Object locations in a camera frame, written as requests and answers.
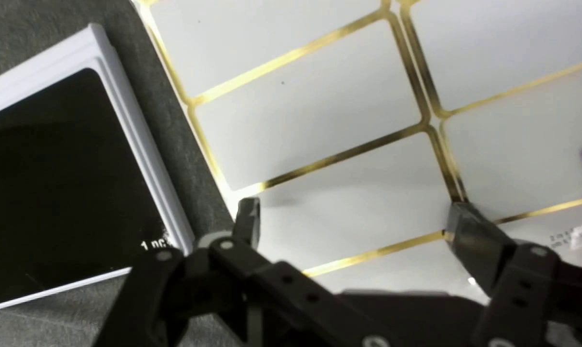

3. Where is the white box black window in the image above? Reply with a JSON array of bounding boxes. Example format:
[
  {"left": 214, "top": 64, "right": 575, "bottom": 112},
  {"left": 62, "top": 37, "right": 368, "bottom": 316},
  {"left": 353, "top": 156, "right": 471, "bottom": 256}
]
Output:
[{"left": 0, "top": 21, "right": 199, "bottom": 316}]

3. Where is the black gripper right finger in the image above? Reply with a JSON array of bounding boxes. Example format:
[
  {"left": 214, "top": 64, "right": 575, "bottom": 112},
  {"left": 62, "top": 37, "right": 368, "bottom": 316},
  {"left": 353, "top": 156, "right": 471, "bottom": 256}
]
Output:
[{"left": 444, "top": 201, "right": 582, "bottom": 347}]

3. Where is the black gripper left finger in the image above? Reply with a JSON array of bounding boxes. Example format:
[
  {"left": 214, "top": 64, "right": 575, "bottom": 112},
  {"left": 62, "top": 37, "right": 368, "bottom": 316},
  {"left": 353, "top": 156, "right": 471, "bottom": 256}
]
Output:
[{"left": 95, "top": 195, "right": 395, "bottom": 347}]

